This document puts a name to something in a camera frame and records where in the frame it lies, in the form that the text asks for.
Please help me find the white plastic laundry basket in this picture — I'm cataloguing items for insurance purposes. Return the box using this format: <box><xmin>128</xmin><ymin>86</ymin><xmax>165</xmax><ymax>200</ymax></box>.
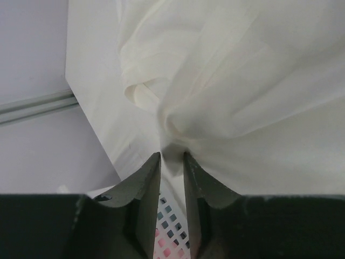
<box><xmin>88</xmin><ymin>185</ymin><xmax>191</xmax><ymax>258</ymax></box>

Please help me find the left aluminium frame post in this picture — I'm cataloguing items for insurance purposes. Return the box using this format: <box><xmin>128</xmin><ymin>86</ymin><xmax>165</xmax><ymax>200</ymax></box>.
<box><xmin>1</xmin><ymin>90</ymin><xmax>79</xmax><ymax>126</ymax></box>

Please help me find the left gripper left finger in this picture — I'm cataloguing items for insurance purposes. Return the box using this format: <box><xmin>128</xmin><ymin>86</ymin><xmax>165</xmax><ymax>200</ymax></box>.
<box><xmin>93</xmin><ymin>152</ymin><xmax>161</xmax><ymax>258</ymax></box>

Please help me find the white floral t shirt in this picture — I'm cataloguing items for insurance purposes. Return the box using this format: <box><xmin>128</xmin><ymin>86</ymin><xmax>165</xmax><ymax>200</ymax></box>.
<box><xmin>116</xmin><ymin>1</ymin><xmax>344</xmax><ymax>194</ymax></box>

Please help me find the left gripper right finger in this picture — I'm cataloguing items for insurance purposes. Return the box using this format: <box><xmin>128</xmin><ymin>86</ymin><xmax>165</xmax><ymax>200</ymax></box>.
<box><xmin>183</xmin><ymin>152</ymin><xmax>241</xmax><ymax>258</ymax></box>

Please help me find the pink t shirt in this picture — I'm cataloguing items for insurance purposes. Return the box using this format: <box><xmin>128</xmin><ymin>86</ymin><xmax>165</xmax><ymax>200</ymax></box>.
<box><xmin>153</xmin><ymin>228</ymin><xmax>188</xmax><ymax>259</ymax></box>

